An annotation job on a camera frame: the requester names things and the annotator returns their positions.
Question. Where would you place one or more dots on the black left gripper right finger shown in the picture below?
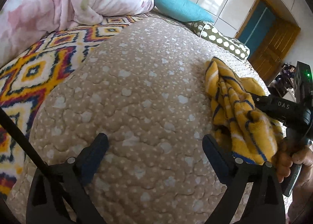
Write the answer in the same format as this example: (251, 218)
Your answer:
(265, 203)

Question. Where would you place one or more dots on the wooden door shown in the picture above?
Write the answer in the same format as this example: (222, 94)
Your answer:
(275, 30)

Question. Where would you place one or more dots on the teal cushion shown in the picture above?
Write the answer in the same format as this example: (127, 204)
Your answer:
(183, 10)

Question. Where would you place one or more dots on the cluttered desk with electronics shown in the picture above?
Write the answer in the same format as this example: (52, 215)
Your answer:
(283, 84)

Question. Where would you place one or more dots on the beige spotted quilt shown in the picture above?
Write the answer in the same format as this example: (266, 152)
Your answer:
(189, 117)

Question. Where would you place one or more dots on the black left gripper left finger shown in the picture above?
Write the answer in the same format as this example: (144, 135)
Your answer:
(59, 196)

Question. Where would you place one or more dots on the colourful diamond pattern blanket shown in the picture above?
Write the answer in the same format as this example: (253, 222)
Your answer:
(36, 72)

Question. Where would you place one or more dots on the pink floral comforter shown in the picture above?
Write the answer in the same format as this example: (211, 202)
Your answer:
(24, 22)

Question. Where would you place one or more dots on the olive white dotted pillow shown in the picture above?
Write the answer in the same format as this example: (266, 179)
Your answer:
(207, 31)

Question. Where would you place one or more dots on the yellow striped small garment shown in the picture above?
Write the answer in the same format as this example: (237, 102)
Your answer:
(238, 125)

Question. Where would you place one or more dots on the person's right hand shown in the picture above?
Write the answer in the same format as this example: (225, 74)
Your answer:
(284, 163)

